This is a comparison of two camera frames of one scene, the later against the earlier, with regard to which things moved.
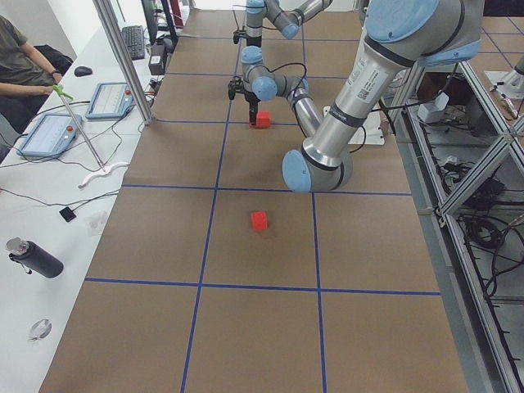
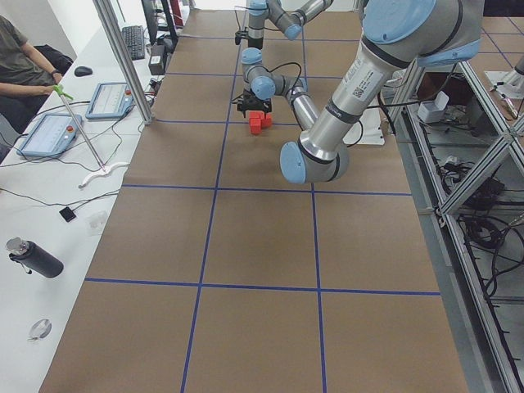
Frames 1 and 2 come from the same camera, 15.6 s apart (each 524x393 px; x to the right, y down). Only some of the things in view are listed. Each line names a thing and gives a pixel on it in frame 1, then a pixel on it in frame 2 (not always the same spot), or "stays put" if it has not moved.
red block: x=263 y=119 stays put
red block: x=259 y=220 to x=255 y=123
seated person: x=26 y=79 stays put
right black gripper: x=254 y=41 stays put
